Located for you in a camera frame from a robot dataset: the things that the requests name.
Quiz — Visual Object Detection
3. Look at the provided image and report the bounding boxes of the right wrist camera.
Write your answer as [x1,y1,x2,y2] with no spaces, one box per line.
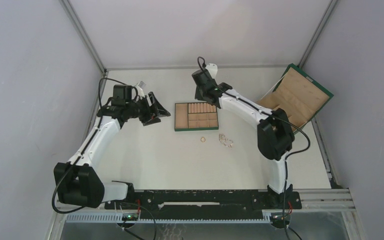
[205,63,218,79]

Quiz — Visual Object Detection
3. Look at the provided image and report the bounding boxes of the green open jewelry box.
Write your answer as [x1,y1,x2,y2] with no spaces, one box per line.
[257,63,334,128]

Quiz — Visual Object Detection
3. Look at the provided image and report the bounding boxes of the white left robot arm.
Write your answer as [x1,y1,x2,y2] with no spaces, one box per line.
[51,82,171,213]

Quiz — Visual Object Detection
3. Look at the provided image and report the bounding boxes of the silver crystal necklace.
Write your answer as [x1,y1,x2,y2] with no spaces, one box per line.
[218,133,235,149]

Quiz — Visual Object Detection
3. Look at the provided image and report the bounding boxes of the green jewelry tray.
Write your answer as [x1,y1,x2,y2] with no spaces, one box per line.
[174,102,219,132]

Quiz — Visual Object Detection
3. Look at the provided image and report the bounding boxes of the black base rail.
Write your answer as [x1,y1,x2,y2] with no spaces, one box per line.
[104,189,303,221]

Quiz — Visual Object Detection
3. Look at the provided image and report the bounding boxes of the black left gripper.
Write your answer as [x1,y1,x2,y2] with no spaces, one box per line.
[126,92,171,126]

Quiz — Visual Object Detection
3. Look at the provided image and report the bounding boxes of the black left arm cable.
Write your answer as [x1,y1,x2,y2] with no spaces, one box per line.
[51,78,140,215]

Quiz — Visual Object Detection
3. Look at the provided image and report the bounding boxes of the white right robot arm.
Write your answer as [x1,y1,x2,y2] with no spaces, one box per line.
[191,69,295,208]

